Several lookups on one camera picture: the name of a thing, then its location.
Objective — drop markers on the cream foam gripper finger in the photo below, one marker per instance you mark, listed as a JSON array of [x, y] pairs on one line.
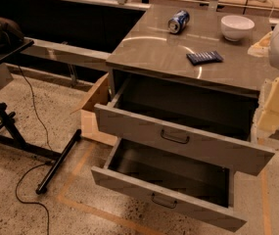
[[266, 118]]

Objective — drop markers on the blue rxbar blueberry wrapper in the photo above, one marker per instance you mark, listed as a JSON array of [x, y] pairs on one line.
[[204, 58]]

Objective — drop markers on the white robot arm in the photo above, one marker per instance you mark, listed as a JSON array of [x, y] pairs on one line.
[[268, 46]]

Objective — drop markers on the white ceramic bowl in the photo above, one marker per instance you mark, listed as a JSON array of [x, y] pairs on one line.
[[235, 28]]

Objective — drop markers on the grey upper drawer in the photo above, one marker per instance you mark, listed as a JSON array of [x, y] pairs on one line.
[[193, 122]]

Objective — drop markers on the grey drawer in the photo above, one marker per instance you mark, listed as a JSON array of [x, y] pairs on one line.
[[193, 122], [172, 182]]

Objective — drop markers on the grey drawer cabinet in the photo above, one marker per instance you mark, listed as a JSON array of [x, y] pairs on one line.
[[150, 50]]

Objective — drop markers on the grey lower drawer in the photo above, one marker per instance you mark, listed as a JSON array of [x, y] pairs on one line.
[[172, 182]]

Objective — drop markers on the blue soda can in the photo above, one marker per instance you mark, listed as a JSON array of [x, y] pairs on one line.
[[178, 22]]

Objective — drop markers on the cardboard box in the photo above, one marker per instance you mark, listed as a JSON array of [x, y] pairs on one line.
[[97, 94]]

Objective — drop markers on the black folding stand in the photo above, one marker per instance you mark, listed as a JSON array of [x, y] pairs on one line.
[[10, 136]]

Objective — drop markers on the grey metal rail beam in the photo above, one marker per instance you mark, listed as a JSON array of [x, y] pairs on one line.
[[68, 54]]

